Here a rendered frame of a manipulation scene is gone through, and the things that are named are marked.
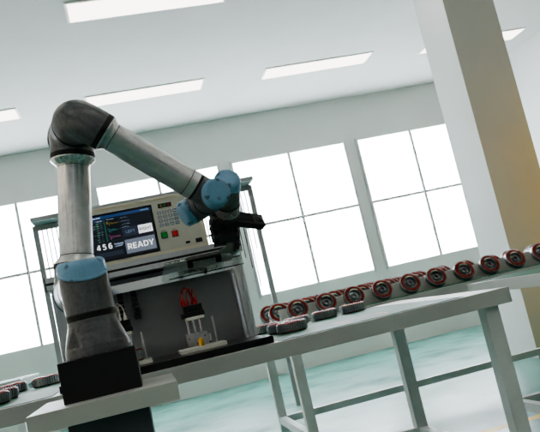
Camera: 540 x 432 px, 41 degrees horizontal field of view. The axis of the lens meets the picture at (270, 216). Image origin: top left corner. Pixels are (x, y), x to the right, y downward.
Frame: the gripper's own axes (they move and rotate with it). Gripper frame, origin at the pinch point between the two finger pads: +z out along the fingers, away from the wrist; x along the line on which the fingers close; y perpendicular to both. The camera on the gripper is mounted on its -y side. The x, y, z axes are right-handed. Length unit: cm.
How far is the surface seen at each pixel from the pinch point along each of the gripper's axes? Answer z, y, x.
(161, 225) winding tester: 16.2, 18.9, -28.4
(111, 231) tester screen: 15.5, 36.1, -29.5
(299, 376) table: 140, -38, -15
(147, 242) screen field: 18.6, 25.0, -24.1
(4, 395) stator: 26, 77, 18
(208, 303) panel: 41.9, 7.3, -8.1
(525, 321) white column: 294, -258, -81
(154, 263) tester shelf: 20.3, 24.1, -15.6
